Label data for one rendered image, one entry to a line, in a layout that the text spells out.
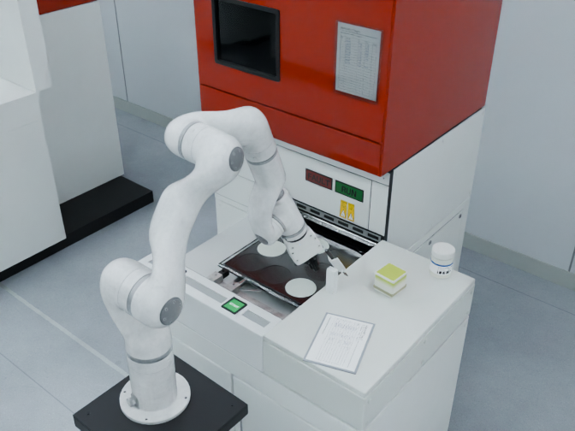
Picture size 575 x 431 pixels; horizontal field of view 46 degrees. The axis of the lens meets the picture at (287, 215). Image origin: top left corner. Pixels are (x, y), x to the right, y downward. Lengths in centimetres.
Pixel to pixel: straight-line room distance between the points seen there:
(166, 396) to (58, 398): 141
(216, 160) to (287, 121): 79
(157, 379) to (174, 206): 47
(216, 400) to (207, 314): 29
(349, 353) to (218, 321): 42
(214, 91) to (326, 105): 51
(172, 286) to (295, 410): 62
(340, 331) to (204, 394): 41
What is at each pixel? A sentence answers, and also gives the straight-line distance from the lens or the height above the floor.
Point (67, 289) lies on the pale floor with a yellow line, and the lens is 384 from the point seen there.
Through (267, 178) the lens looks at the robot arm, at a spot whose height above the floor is 137.
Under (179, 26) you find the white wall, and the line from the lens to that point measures 500.
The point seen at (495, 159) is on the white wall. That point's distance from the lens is 379.
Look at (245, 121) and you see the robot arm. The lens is 171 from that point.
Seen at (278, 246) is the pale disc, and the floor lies 90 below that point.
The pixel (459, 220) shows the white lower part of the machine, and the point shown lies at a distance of 294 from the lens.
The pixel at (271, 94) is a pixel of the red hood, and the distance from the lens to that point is 235.
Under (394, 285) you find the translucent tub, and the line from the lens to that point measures 206.
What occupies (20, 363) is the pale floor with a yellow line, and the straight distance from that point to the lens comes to 347.
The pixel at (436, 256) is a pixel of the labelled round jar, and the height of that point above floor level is 105.
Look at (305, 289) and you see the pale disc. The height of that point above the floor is 90.
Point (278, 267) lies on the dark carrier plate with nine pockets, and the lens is 231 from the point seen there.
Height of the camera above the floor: 228
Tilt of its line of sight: 32 degrees down
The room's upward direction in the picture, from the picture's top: straight up
